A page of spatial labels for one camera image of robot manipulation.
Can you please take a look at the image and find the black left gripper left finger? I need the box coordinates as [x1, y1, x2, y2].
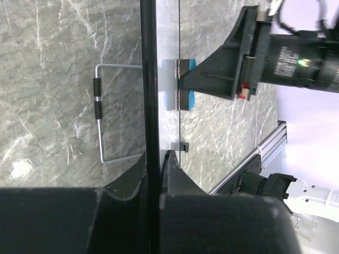
[102, 152, 147, 201]

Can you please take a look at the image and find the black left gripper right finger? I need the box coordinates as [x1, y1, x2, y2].
[162, 150, 207, 195]

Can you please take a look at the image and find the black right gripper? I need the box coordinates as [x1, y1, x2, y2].
[185, 6, 338, 100]

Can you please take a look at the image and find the blue whiteboard eraser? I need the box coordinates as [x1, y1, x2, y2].
[177, 58, 197, 111]

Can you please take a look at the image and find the white whiteboard black frame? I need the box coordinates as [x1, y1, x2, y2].
[139, 0, 182, 254]

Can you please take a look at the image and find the aluminium front rail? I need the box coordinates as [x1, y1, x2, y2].
[208, 121, 287, 195]

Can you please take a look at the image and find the metal whiteboard stand wire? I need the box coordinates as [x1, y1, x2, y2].
[92, 63, 145, 165]

